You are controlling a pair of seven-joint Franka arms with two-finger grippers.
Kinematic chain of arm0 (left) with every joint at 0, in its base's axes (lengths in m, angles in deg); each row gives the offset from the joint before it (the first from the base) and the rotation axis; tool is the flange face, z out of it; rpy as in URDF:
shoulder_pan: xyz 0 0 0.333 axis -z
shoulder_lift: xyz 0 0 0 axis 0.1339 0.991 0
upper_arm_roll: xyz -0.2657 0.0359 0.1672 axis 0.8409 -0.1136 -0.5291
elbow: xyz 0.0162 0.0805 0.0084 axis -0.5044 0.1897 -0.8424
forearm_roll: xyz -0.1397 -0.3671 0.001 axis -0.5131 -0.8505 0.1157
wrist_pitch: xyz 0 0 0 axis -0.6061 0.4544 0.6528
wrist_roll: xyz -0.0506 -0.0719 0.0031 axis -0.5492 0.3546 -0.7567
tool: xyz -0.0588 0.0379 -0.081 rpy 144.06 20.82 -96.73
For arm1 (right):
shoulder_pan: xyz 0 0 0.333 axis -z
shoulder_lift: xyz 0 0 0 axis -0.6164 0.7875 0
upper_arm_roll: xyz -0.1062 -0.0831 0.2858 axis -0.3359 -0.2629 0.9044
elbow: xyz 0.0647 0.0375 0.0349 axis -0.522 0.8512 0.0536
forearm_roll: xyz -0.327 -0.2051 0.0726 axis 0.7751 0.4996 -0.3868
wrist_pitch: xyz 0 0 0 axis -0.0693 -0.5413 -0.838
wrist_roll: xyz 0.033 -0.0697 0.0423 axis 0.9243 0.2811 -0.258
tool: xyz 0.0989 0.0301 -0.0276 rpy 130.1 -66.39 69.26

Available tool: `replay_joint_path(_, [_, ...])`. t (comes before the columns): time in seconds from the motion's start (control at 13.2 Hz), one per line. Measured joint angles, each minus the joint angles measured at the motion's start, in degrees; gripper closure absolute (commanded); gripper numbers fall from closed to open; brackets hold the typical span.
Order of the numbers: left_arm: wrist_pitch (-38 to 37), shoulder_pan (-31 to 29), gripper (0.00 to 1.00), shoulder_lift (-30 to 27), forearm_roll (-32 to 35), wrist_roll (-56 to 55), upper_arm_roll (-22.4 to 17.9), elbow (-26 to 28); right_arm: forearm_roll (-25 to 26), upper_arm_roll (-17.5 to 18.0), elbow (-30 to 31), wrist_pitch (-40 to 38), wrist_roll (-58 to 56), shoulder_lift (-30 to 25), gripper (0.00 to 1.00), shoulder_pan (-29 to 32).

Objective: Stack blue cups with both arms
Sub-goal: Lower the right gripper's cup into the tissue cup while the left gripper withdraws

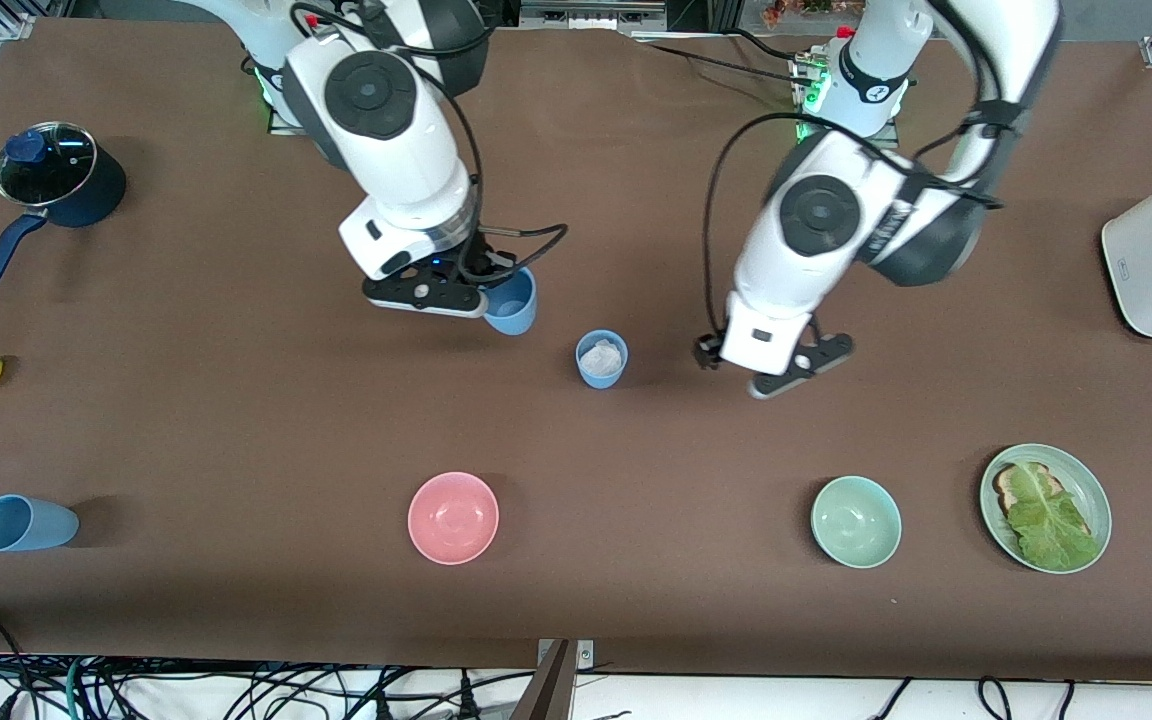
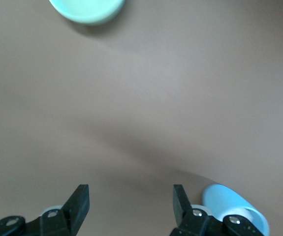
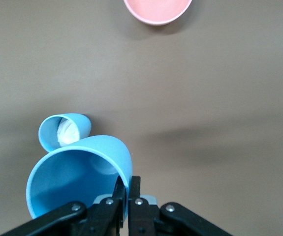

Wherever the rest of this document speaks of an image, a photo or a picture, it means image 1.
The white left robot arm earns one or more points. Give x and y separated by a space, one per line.
816 230

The pale green plate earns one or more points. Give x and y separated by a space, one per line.
1096 500

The grey metal device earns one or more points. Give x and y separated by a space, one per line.
591 14

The white tissue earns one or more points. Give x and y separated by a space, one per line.
601 357

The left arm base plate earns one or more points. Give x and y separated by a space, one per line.
893 128

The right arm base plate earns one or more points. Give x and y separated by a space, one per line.
281 125

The small metal clamp plate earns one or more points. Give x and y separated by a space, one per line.
584 655

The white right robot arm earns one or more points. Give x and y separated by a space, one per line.
396 150

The blue cup holding tissue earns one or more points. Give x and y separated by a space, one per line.
601 380

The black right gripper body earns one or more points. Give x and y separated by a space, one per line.
472 260

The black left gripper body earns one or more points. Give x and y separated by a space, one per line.
707 350

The toast bread slice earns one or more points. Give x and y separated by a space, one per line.
1006 490

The dark metal bar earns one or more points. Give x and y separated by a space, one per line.
546 690

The green lettuce leaf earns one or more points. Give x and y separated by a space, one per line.
1051 525

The pink bowl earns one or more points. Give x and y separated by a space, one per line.
453 518

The glass lid blue knob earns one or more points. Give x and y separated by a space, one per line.
56 170

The pale green bowl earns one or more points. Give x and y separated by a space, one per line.
856 522

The dark blue saucepan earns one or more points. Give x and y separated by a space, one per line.
106 195

